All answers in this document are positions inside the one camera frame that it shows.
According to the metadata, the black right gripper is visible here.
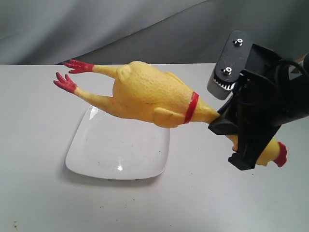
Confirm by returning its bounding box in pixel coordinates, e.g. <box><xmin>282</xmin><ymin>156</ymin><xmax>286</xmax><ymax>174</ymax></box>
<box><xmin>208</xmin><ymin>44</ymin><xmax>309</xmax><ymax>171</ymax></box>

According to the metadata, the yellow rubber chicken toy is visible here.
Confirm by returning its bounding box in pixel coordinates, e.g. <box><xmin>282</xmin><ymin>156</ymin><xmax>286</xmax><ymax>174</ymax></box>
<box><xmin>53</xmin><ymin>58</ymin><xmax>288</xmax><ymax>168</ymax></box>

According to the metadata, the white square plate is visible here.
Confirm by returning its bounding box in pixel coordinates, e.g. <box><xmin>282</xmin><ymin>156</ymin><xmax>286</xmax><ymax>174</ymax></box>
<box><xmin>65</xmin><ymin>106</ymin><xmax>170</xmax><ymax>180</ymax></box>

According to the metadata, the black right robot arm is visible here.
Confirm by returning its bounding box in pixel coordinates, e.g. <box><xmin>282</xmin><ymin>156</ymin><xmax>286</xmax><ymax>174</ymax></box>
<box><xmin>207</xmin><ymin>44</ymin><xmax>309</xmax><ymax>171</ymax></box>

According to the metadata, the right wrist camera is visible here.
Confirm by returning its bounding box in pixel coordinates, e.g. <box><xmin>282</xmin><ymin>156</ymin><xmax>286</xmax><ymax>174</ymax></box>
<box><xmin>207</xmin><ymin>30</ymin><xmax>253</xmax><ymax>100</ymax></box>

